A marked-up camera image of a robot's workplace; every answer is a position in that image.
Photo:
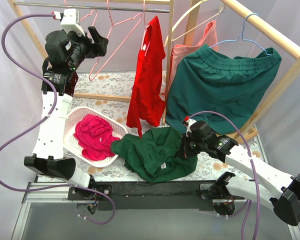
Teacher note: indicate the salmon pink garment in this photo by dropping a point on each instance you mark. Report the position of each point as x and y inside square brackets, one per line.
[180, 51]

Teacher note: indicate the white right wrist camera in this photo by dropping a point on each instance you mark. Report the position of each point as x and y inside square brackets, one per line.
[188, 122]

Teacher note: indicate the right wooden clothes rack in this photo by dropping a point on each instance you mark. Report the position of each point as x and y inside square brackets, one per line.
[288, 46]

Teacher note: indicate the dark green shorts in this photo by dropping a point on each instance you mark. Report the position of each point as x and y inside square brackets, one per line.
[222, 91]

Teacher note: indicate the green t shirt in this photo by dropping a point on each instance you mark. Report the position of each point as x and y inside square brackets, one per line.
[153, 157]

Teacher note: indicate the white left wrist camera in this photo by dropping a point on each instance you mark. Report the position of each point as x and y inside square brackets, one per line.
[69, 21]

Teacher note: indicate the wooden clothes rack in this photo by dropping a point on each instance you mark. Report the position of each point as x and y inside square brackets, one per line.
[17, 10]
[288, 46]

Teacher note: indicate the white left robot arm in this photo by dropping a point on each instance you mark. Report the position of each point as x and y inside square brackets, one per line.
[47, 158]

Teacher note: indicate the pink wire hanger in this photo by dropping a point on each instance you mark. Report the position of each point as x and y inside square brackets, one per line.
[93, 13]
[120, 30]

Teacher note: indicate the floral patterned table mat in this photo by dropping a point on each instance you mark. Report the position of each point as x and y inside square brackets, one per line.
[120, 84]

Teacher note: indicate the white plastic laundry basket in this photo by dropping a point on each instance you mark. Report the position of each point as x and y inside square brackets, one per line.
[70, 143]

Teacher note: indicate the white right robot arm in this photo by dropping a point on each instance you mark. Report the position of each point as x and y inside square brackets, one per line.
[274, 189]

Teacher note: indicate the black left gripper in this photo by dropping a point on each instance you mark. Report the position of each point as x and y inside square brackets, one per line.
[90, 46]

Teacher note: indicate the red t shirt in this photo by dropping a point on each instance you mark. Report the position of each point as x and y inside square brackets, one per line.
[146, 102]

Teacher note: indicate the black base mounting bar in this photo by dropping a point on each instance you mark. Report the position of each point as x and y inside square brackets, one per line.
[134, 195]

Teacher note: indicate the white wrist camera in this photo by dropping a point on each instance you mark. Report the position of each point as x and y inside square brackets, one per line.
[69, 21]
[188, 122]

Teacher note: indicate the left wooden clothes rack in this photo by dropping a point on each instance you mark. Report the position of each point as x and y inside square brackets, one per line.
[17, 10]

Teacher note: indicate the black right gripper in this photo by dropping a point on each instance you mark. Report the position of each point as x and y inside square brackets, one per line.
[185, 149]

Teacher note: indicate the magenta pink shirt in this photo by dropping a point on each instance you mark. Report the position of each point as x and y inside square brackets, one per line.
[95, 136]

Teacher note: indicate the pink hanger holding red shirt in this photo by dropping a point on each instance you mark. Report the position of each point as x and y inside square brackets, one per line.
[145, 15]

